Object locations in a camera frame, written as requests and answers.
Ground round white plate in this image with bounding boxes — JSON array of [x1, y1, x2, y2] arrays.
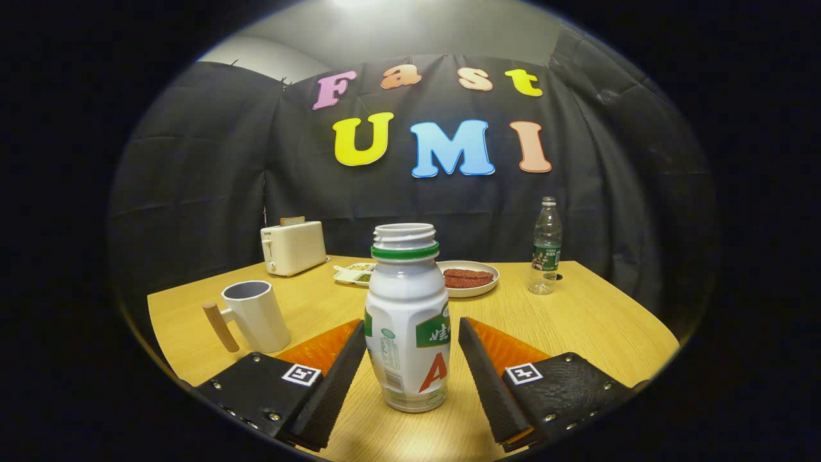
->
[[436, 260, 500, 298]]

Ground white juice bottle green label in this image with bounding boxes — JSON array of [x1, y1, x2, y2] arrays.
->
[[364, 223, 452, 413]]

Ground white cup wooden handle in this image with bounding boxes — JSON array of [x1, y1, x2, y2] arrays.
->
[[203, 280, 291, 354]]

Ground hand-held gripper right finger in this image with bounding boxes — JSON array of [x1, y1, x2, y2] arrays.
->
[[457, 316, 648, 452]]

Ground white divided condiment tray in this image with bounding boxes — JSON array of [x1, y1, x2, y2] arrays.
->
[[333, 262, 377, 287]]

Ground clear plastic water bottle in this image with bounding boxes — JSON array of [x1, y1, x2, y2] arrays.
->
[[528, 196, 563, 295]]

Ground wooden table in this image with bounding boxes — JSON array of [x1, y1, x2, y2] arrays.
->
[[147, 255, 681, 462]]

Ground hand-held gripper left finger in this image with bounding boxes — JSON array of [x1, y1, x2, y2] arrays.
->
[[196, 319, 368, 452]]

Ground black backdrop cloth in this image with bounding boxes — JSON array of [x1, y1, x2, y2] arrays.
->
[[109, 26, 716, 341]]

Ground cream toaster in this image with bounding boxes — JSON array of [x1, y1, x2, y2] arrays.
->
[[260, 221, 329, 277]]

